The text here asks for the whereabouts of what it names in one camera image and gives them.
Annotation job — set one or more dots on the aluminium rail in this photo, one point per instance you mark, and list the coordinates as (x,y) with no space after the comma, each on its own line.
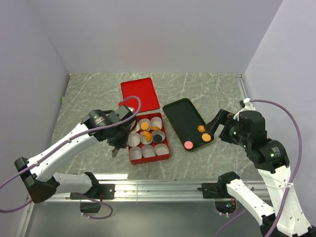
(157,190)

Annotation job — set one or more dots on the paper cup front right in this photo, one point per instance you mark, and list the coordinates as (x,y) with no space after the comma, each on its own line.
(161,149)

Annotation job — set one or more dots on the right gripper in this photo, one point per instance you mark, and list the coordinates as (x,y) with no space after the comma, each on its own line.
(221,116)

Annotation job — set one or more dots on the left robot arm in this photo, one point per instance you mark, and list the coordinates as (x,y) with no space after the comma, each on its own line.
(39,173)

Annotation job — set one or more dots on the paper cup back right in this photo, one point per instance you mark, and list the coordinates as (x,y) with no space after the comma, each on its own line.
(156,121)

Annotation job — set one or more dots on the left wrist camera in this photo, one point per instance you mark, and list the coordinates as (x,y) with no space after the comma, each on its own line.
(123,111)

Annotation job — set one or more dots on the paper cup back middle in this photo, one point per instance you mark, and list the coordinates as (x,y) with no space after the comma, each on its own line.
(145,120)

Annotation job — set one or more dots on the red tin lid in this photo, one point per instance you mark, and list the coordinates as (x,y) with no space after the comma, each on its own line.
(144,90)

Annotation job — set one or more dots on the paper cup back left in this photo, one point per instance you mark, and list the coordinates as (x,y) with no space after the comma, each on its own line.
(137,128)

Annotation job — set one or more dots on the red tin box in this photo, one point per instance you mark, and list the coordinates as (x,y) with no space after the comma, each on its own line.
(156,158)

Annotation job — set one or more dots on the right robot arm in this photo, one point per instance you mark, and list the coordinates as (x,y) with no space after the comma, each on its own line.
(285,217)

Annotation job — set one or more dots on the round orange cookie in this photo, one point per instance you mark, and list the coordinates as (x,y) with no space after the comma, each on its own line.
(206,137)

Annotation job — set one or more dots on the paper cup centre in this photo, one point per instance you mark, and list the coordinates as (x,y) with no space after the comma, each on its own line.
(142,139)

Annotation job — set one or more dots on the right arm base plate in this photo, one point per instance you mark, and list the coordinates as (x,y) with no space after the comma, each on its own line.
(213,191)

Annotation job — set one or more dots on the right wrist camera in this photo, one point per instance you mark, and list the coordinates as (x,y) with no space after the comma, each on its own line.
(245,105)

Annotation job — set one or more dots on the paper cup front middle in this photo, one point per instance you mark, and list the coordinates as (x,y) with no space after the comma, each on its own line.
(148,151)

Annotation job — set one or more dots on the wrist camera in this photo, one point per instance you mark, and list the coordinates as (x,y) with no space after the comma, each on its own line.
(123,111)
(245,105)

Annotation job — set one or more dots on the round waffle cookie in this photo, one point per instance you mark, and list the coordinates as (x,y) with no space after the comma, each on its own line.
(145,126)

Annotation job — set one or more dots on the metal tongs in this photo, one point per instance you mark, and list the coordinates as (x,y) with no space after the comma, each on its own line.
(115,152)

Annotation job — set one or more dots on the paper cup front left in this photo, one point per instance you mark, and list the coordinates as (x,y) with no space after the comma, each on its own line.
(135,153)

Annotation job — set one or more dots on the fish shaped cookie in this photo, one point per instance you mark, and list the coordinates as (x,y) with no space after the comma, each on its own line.
(147,135)

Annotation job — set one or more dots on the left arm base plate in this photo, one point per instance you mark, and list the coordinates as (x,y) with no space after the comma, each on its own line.
(106,192)

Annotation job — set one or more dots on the black round cookie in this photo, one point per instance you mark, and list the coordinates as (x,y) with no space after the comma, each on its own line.
(157,138)

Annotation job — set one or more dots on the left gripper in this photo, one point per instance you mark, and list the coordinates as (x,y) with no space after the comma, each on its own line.
(122,143)

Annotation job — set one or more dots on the black tray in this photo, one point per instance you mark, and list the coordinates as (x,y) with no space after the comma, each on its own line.
(185,119)

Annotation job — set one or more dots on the paper cup middle left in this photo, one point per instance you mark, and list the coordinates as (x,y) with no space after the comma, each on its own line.
(134,139)

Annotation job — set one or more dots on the swirl star cookie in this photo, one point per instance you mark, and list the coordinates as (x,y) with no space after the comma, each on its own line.
(201,128)

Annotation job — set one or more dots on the pink round cookie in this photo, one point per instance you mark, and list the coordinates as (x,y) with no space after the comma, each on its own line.
(188,145)

